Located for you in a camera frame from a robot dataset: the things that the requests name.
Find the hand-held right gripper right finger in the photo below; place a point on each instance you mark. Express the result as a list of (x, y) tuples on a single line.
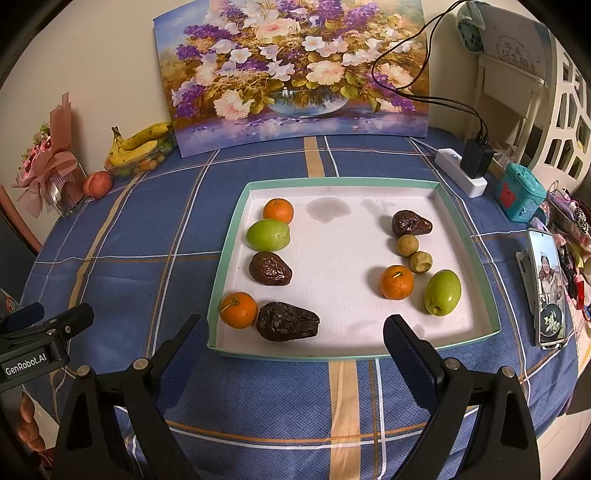
[(411, 364)]

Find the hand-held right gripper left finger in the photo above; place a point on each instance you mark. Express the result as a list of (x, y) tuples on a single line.
[(182, 364)]

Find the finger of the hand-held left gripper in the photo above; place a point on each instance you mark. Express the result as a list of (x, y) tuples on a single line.
[(69, 319), (21, 316)]

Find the small orange tangerine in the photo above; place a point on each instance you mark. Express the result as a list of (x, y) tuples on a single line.
[(396, 281), (278, 211), (238, 309)]

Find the green jujube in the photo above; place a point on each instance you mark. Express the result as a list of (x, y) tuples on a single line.
[(443, 292), (268, 234)]

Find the brown longan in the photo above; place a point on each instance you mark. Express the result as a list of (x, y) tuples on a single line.
[(420, 261), (408, 244)]

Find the white tray with teal rim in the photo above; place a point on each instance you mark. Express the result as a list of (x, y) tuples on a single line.
[(341, 286)]

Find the dark brown dried date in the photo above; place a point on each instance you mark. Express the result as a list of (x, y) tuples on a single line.
[(412, 224), (270, 268), (287, 321)]

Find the person's left hand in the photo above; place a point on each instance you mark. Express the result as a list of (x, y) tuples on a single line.
[(27, 431)]

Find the glass mug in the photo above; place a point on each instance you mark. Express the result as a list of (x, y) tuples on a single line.
[(9, 304)]

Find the blue plaid tablecloth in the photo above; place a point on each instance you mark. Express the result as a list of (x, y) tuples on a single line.
[(161, 221)]

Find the orange-pink apple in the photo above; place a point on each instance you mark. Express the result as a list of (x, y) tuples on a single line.
[(87, 185)]

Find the red apple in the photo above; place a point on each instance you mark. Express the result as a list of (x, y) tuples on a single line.
[(101, 184)]

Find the phone stand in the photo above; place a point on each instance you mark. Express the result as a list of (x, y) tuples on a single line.
[(524, 272)]

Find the smartphone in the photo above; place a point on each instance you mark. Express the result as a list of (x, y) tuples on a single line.
[(547, 295)]

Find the pink wrapped flower bouquet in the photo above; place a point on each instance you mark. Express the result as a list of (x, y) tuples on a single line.
[(51, 161)]

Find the clear plastic container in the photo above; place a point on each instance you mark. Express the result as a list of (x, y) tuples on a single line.
[(138, 169)]

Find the teal toy box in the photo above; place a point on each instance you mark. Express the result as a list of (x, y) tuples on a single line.
[(519, 194)]

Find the white power strip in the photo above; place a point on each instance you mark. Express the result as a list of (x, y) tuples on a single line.
[(455, 166)]

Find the black charger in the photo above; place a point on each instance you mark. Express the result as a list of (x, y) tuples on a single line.
[(475, 159)]

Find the pile of small accessories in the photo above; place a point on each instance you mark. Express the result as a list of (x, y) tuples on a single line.
[(572, 217)]

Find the white wooden rack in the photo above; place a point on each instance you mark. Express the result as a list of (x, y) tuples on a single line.
[(485, 92)]

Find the flower painting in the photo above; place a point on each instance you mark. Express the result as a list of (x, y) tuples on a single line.
[(286, 69)]

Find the light blue album book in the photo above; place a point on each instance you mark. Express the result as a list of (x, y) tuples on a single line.
[(521, 46)]

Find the teal patterned cloth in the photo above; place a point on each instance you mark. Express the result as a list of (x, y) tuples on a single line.
[(468, 25)]

